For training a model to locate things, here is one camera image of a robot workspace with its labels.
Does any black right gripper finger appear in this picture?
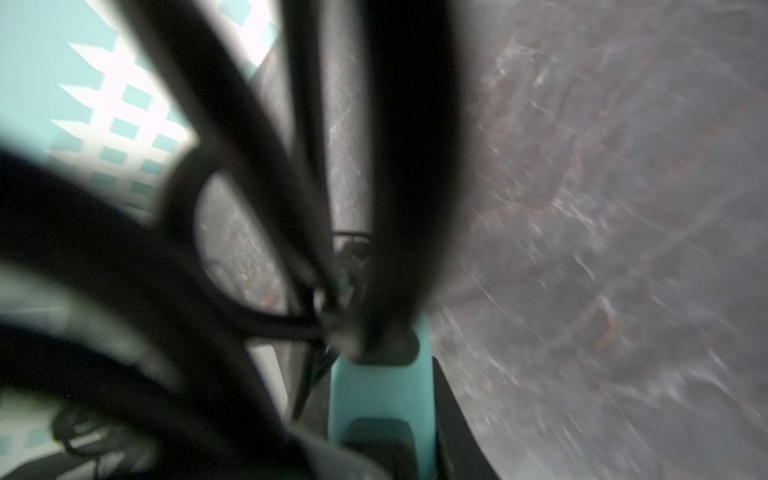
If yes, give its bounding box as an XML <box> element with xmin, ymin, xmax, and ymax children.
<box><xmin>432</xmin><ymin>357</ymin><xmax>499</xmax><ymax>480</ymax></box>

